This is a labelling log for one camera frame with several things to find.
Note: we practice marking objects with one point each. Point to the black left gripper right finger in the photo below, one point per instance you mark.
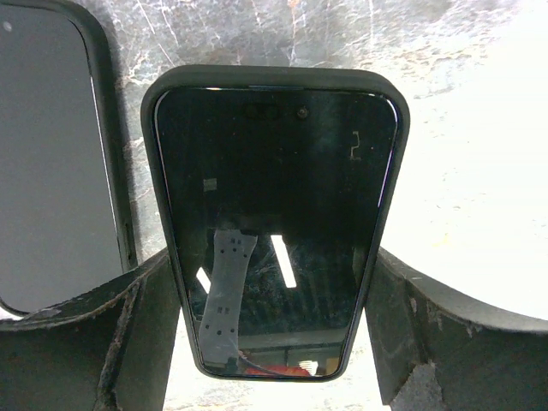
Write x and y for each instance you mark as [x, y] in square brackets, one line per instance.
[435, 348]

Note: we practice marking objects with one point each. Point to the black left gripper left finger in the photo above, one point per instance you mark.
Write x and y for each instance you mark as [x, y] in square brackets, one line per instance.
[109, 349]

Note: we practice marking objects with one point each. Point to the black phone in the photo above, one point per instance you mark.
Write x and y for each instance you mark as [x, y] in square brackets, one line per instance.
[273, 187]
[66, 225]

